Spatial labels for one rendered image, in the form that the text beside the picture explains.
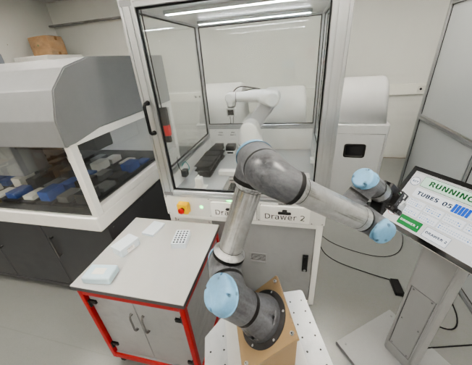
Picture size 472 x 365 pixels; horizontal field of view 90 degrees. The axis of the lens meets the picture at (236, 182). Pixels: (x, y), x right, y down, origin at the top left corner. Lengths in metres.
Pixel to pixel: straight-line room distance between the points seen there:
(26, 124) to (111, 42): 4.04
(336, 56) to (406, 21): 3.40
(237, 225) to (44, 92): 1.17
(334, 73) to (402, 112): 3.58
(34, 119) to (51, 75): 0.23
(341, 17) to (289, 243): 1.22
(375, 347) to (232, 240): 1.43
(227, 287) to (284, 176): 0.38
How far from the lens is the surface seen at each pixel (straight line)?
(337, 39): 1.21
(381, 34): 4.49
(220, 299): 0.78
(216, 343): 1.10
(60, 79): 1.56
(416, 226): 1.33
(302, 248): 1.65
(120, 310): 1.55
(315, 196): 0.65
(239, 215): 0.76
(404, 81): 4.64
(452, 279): 1.47
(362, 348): 2.00
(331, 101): 1.23
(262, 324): 0.87
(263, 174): 0.59
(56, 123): 1.50
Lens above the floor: 1.72
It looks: 28 degrees down
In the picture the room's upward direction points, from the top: 4 degrees counter-clockwise
